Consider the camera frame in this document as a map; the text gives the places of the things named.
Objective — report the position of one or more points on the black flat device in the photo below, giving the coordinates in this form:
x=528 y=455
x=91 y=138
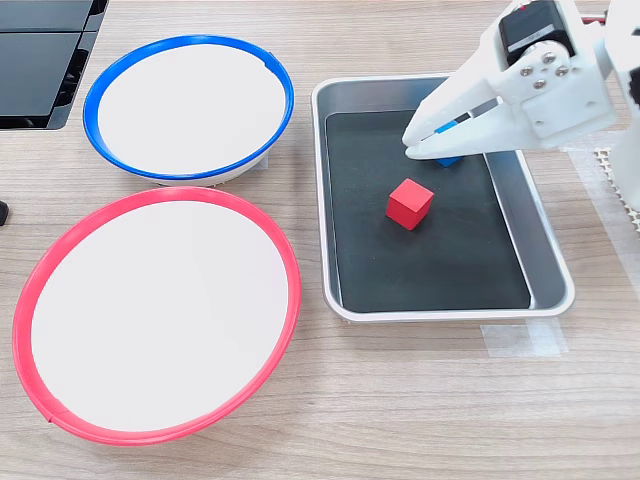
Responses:
x=30 y=70

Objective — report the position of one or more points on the red cube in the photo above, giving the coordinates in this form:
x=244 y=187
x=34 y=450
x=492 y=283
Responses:
x=407 y=202

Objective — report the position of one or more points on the small black object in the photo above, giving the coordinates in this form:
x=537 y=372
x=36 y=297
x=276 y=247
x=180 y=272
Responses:
x=3 y=212

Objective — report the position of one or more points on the steel tray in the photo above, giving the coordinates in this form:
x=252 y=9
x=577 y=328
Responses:
x=545 y=260

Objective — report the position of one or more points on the blue-rimmed white plate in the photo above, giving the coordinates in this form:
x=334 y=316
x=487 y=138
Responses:
x=190 y=105

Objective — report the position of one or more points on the pale perforated base plate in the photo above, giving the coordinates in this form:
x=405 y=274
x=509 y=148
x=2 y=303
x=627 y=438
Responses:
x=606 y=160

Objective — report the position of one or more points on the red-rimmed white plate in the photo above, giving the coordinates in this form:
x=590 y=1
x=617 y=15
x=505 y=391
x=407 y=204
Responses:
x=160 y=315

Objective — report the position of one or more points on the black tray mat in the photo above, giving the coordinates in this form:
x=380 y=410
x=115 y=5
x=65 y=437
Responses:
x=425 y=270

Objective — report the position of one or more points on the blue cube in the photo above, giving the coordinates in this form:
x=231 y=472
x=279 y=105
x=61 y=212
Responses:
x=448 y=162

